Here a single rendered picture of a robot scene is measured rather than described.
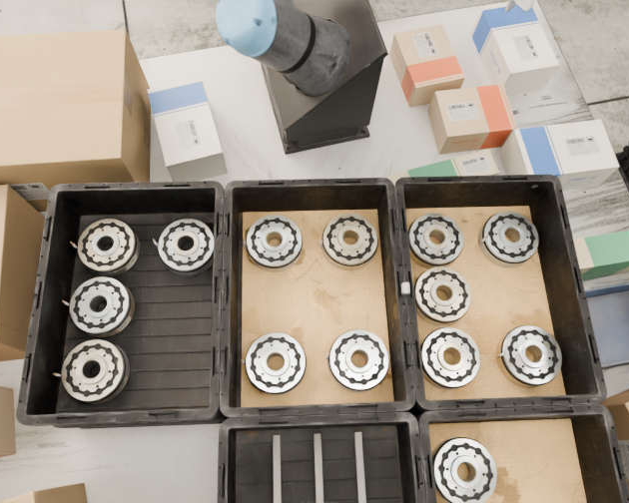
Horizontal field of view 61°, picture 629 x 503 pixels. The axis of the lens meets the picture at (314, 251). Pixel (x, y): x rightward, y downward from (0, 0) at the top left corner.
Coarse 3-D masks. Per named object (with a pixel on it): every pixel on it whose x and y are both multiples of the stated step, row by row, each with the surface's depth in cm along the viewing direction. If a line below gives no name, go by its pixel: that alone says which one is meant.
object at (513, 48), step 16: (480, 16) 128; (496, 16) 126; (512, 16) 126; (528, 16) 126; (480, 32) 130; (496, 32) 124; (512, 32) 124; (528, 32) 124; (480, 48) 131; (496, 48) 124; (512, 48) 122; (528, 48) 123; (544, 48) 123; (496, 64) 125; (512, 64) 121; (528, 64) 121; (544, 64) 121; (496, 80) 127; (512, 80) 123; (528, 80) 124; (544, 80) 126
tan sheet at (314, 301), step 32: (320, 224) 101; (320, 256) 99; (256, 288) 97; (288, 288) 97; (320, 288) 97; (352, 288) 97; (256, 320) 95; (288, 320) 95; (320, 320) 95; (352, 320) 95; (384, 320) 95; (320, 352) 93; (320, 384) 91; (384, 384) 91
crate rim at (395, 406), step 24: (408, 336) 84; (408, 360) 83; (408, 384) 82; (240, 408) 80; (264, 408) 80; (288, 408) 81; (312, 408) 80; (336, 408) 80; (360, 408) 80; (384, 408) 80; (408, 408) 80
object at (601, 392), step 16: (448, 176) 95; (464, 176) 95; (480, 176) 95; (496, 176) 95; (512, 176) 95; (528, 176) 95; (544, 176) 95; (400, 192) 93; (560, 192) 94; (400, 208) 92; (560, 208) 93; (400, 224) 91; (560, 224) 92; (400, 240) 90; (576, 256) 90; (576, 272) 89; (576, 288) 88; (416, 320) 85; (416, 336) 84; (592, 336) 85; (416, 352) 85; (592, 352) 86; (416, 368) 83; (592, 368) 84; (416, 384) 82; (416, 400) 81; (432, 400) 81; (448, 400) 81; (464, 400) 81; (480, 400) 81; (496, 400) 81; (512, 400) 81; (528, 400) 81; (544, 400) 83; (560, 400) 82; (576, 400) 82; (592, 400) 82
